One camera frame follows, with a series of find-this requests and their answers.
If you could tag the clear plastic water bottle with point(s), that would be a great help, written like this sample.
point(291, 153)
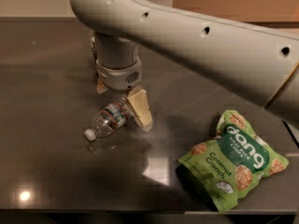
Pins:
point(108, 120)

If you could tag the green white soda can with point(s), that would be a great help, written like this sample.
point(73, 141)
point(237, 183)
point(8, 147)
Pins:
point(93, 48)

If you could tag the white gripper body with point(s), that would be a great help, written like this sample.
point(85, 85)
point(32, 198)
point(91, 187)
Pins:
point(118, 76)

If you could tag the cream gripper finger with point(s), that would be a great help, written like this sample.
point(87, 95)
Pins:
point(101, 87)
point(139, 104)

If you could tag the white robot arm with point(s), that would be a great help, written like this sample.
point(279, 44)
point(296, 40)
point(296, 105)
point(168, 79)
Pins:
point(258, 64)

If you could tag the green rice chips bag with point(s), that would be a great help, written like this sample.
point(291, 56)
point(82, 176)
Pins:
point(225, 169)

